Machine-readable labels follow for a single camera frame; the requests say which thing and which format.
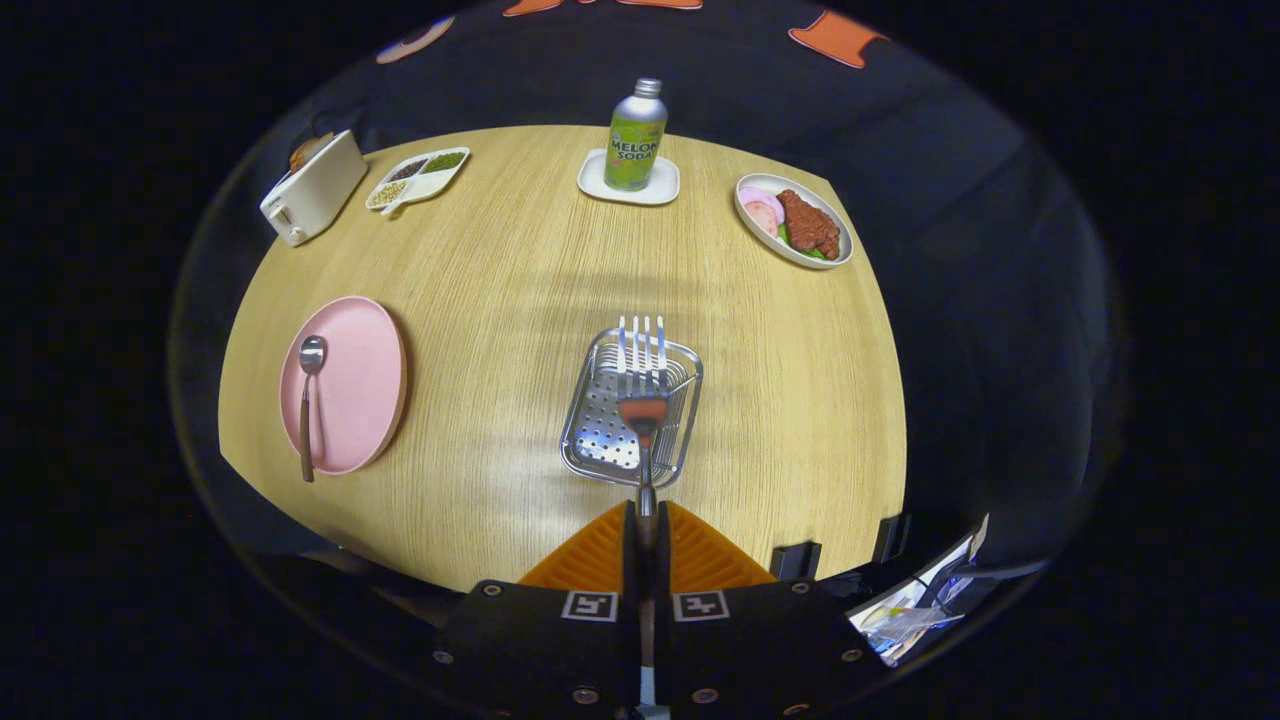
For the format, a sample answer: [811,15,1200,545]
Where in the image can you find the white square coaster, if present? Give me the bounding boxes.
[577,149,681,207]

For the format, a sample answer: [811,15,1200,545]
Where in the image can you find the metal wire drain basket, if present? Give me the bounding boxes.
[560,327,704,489]

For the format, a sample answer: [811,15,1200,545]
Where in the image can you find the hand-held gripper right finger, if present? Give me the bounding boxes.
[654,500,887,720]

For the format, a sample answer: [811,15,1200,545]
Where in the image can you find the green vegetable garnish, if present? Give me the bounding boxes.
[779,224,829,263]

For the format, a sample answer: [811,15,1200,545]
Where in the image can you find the clear plastic bag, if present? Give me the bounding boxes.
[848,575,966,666]

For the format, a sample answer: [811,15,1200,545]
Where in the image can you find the black table clamp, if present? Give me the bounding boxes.
[770,541,823,581]
[873,513,911,563]

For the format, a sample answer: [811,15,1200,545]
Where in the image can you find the white toaster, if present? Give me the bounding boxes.
[259,130,369,247]

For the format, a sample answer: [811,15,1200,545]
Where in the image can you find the brown steak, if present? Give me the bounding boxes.
[777,189,842,261]

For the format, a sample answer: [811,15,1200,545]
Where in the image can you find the white oval food plate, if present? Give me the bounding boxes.
[734,173,854,271]

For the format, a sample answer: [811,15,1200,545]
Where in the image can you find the white divided dish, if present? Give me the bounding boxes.
[364,147,471,218]

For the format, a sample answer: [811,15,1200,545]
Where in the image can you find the pink round plate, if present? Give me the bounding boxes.
[279,296,409,476]

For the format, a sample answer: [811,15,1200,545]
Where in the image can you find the fork with red handle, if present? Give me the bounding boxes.
[615,316,673,521]

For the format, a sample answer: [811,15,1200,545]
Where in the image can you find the spoon with brown handle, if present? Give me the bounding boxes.
[298,335,328,483]

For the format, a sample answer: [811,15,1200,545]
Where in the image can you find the green soda bottle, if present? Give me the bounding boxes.
[604,78,669,192]

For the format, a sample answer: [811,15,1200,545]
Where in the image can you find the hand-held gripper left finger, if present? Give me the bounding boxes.
[430,500,642,720]

